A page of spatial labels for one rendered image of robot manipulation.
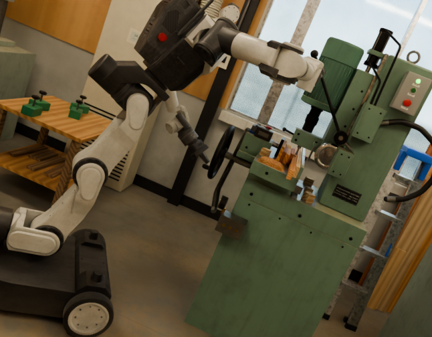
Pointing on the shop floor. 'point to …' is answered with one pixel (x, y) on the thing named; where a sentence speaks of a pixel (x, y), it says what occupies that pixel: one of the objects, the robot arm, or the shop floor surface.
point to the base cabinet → (269, 277)
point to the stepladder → (365, 291)
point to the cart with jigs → (54, 108)
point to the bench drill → (8, 69)
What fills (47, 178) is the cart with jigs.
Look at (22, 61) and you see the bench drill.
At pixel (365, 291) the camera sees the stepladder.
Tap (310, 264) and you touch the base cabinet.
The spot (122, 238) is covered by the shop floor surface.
